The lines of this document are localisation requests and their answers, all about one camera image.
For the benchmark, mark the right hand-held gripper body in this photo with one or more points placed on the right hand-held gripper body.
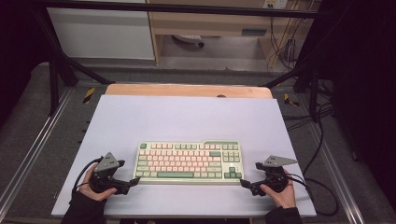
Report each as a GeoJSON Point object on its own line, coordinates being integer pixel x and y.
{"type": "Point", "coordinates": [275, 180]}

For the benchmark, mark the black metal stand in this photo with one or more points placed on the black metal stand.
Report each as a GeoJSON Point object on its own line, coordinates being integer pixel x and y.
{"type": "Point", "coordinates": [313, 93]}
{"type": "Point", "coordinates": [53, 81]}

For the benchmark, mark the person's right hand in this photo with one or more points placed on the person's right hand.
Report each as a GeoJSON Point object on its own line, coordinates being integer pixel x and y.
{"type": "Point", "coordinates": [285, 197]}

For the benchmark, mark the pink and green keyboard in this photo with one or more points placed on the pink and green keyboard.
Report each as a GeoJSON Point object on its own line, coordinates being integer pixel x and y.
{"type": "Point", "coordinates": [186, 161]}

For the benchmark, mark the white cabinet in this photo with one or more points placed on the white cabinet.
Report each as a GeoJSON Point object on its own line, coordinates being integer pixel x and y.
{"type": "Point", "coordinates": [99, 31]}

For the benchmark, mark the aluminium rail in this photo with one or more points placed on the aluminium rail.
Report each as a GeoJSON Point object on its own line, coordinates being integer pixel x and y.
{"type": "Point", "coordinates": [336, 174]}
{"type": "Point", "coordinates": [34, 152]}

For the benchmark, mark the white wall socket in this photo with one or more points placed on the white wall socket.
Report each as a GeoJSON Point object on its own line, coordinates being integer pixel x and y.
{"type": "Point", "coordinates": [275, 3]}

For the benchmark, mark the black curtain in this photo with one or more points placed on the black curtain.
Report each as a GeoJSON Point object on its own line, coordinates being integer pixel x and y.
{"type": "Point", "coordinates": [367, 77]}
{"type": "Point", "coordinates": [15, 46]}

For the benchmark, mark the person's left hand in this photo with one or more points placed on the person's left hand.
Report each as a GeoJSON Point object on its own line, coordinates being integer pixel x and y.
{"type": "Point", "coordinates": [95, 195]}

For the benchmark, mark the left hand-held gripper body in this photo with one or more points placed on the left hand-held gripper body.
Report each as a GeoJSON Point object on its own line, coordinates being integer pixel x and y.
{"type": "Point", "coordinates": [104, 182]}

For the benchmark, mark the light wooden desk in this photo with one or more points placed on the light wooden desk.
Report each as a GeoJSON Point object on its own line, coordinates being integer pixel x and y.
{"type": "Point", "coordinates": [211, 23]}

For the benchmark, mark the white board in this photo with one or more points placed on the white board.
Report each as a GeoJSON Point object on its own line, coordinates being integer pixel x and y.
{"type": "Point", "coordinates": [186, 118]}

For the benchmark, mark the white chair base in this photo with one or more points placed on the white chair base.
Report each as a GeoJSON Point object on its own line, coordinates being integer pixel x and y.
{"type": "Point", "coordinates": [188, 39]}

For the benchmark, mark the wooden table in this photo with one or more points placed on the wooden table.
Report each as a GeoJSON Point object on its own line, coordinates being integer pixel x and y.
{"type": "Point", "coordinates": [186, 90]}

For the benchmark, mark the yellow and black tape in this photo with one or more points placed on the yellow and black tape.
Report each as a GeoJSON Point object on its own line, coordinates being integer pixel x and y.
{"type": "Point", "coordinates": [289, 100]}
{"type": "Point", "coordinates": [88, 95]}

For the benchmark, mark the black metal crossbar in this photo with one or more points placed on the black metal crossbar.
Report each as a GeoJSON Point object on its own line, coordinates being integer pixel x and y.
{"type": "Point", "coordinates": [186, 8]}

